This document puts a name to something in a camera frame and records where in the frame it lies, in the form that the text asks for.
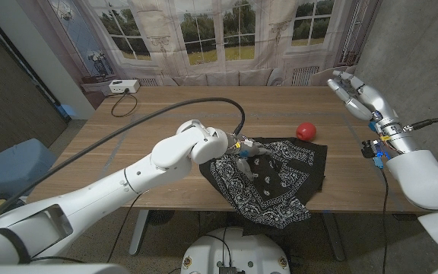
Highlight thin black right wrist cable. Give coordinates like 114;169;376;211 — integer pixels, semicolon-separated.
379;167;391;274

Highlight grey table leg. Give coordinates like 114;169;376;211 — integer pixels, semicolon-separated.
129;209;150;256
321;212;346;262

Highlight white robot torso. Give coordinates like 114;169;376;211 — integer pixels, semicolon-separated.
180;226;291;274

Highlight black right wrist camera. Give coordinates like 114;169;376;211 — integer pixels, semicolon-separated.
360;139;386;168

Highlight printed window backdrop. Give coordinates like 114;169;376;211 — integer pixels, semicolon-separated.
17;0;382;110

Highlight black paisley bandana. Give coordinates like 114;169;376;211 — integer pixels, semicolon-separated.
198;136;329;230

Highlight thin black left wrist cable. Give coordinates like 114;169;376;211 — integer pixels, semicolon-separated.
30;190;148;264

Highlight red ball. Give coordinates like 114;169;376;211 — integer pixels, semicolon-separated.
295;122;317;142

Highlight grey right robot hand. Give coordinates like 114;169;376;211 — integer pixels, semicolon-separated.
325;69;418;155

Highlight black power strip cable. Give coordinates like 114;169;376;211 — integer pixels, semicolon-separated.
110;88;138;118

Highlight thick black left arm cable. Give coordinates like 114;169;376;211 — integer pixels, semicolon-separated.
0;97;246;231

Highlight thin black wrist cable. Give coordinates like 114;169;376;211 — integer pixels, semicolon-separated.
30;190;148;264
379;167;391;274

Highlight white power strip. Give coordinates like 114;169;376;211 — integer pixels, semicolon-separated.
108;78;141;94

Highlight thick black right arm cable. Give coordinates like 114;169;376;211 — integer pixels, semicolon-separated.
403;116;438;132

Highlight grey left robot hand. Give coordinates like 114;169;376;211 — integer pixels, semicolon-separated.
224;132;273;182

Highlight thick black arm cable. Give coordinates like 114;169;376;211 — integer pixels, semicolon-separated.
0;97;246;231
403;116;438;132

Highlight blue bin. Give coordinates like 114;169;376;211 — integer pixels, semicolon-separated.
0;138;57;197

